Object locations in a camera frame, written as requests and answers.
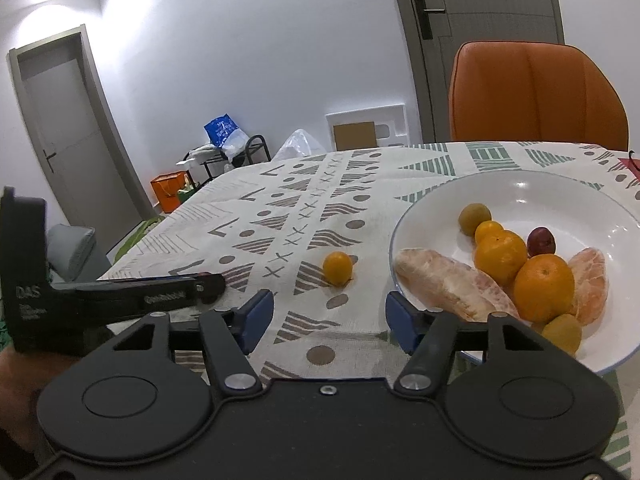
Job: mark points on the medium orange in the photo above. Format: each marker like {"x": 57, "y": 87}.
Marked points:
{"x": 500, "y": 258}

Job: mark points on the clear plastic bag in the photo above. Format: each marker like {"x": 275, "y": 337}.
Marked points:
{"x": 297, "y": 146}

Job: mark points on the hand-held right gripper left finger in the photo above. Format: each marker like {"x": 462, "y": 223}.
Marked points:
{"x": 257, "y": 317}

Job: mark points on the small orange kumquat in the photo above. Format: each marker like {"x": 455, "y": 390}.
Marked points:
{"x": 337, "y": 268}

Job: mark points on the white plate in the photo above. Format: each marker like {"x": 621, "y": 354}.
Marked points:
{"x": 550, "y": 200}

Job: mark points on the orange paper bag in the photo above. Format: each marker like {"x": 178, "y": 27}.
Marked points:
{"x": 167, "y": 192}

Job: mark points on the grey door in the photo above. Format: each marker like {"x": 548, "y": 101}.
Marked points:
{"x": 70, "y": 150}
{"x": 490, "y": 0}

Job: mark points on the green box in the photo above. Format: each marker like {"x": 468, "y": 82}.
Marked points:
{"x": 187, "y": 191}

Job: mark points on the orange chair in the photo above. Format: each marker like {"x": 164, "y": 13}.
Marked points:
{"x": 535, "y": 95}

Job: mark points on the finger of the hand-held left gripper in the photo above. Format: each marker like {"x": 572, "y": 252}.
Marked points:
{"x": 180, "y": 273}
{"x": 150, "y": 297}

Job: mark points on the white foam packing board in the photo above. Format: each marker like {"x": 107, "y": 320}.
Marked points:
{"x": 395, "y": 120}

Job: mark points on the person's left hand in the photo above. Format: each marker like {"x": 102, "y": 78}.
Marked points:
{"x": 20, "y": 380}

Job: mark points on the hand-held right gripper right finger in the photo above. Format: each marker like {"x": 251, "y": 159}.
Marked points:
{"x": 399, "y": 321}

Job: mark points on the peeled pomelo segment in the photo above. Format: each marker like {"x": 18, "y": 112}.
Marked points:
{"x": 590, "y": 280}
{"x": 445, "y": 282}

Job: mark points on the grey upholstered seat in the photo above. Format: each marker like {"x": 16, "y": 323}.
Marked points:
{"x": 75, "y": 255}

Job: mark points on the black metal rack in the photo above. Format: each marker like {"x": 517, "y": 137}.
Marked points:
{"x": 257, "y": 147}

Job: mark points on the yellow-green round fruit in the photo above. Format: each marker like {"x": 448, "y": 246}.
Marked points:
{"x": 562, "y": 333}
{"x": 472, "y": 217}

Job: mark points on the brown cardboard sheet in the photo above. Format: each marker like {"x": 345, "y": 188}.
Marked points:
{"x": 354, "y": 136}

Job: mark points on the large orange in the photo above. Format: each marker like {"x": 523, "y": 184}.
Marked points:
{"x": 544, "y": 287}

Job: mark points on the blue and white bag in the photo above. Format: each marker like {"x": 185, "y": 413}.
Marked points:
{"x": 222, "y": 132}

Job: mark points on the green rug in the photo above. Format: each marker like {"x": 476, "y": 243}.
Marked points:
{"x": 132, "y": 240}

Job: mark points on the dark red jujube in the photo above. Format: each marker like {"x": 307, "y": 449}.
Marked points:
{"x": 541, "y": 241}

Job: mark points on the small mandarin orange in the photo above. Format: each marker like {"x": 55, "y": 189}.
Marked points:
{"x": 487, "y": 230}

